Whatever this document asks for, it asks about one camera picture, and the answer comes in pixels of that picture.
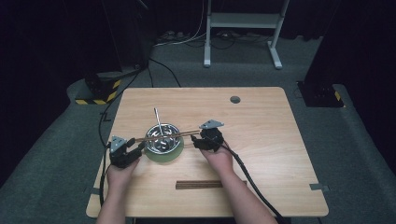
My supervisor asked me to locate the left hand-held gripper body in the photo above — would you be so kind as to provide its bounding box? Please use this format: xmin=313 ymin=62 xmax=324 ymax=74
xmin=107 ymin=134 xmax=142 ymax=170

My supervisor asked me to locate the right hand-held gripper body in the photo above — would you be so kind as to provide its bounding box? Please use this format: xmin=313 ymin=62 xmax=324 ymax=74
xmin=198 ymin=119 xmax=226 ymax=153

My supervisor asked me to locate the brown single chopstick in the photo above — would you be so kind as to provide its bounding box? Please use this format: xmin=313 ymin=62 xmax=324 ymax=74
xmin=135 ymin=132 xmax=201 ymax=144
xmin=134 ymin=130 xmax=201 ymax=142

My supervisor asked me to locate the steel bowl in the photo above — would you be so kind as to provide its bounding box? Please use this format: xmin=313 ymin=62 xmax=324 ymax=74
xmin=144 ymin=122 xmax=182 ymax=156

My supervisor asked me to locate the row of dark wooden chopsticks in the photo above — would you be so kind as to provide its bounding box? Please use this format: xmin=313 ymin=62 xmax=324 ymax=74
xmin=175 ymin=179 xmax=248 ymax=190

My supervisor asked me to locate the person's left hand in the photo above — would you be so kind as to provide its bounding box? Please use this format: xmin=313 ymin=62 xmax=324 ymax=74
xmin=106 ymin=158 xmax=142 ymax=191

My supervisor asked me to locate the person's right hand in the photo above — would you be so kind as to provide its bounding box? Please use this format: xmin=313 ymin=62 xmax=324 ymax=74
xmin=198 ymin=145 xmax=235 ymax=179

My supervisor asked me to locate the steel spoon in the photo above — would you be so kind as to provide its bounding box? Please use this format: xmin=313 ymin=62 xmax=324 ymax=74
xmin=153 ymin=107 xmax=168 ymax=147

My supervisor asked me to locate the grey tape piece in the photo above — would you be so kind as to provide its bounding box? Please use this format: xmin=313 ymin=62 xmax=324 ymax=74
xmin=84 ymin=186 xmax=103 ymax=197
xmin=309 ymin=183 xmax=331 ymax=192

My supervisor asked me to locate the black yellow striped stand base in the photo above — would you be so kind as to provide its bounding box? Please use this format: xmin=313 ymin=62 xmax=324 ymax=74
xmin=75 ymin=70 xmax=123 ymax=106

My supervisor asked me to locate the white metal stand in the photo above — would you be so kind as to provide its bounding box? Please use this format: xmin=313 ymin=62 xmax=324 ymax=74
xmin=203 ymin=0 xmax=291 ymax=70

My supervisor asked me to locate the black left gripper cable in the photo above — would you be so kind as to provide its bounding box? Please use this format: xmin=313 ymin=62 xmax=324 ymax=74
xmin=98 ymin=142 xmax=112 ymax=207

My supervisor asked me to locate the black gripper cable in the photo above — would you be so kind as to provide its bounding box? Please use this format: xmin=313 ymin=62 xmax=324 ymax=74
xmin=221 ymin=141 xmax=285 ymax=224
xmin=98 ymin=142 xmax=112 ymax=207

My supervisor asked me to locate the black floor cable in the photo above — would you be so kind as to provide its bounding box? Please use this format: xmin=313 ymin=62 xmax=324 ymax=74
xmin=98 ymin=57 xmax=182 ymax=149

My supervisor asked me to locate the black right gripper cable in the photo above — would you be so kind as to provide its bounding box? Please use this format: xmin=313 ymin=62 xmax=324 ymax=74
xmin=221 ymin=141 xmax=285 ymax=224

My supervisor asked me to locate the white floor cable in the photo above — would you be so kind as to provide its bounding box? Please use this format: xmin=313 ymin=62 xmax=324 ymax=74
xmin=153 ymin=0 xmax=208 ymax=49

